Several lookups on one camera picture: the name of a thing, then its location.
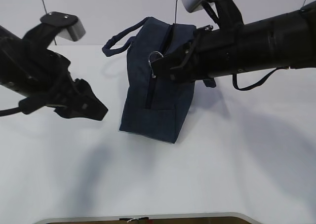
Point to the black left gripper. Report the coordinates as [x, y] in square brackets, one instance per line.
[46, 82]

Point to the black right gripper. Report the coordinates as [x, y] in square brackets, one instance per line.
[212, 53]

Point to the dark blue lunch bag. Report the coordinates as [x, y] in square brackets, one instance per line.
[154, 107]

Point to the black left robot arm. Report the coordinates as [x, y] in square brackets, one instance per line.
[10, 48]

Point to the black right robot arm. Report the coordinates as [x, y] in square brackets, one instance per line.
[282, 42]

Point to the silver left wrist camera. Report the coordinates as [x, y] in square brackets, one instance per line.
[69, 26]

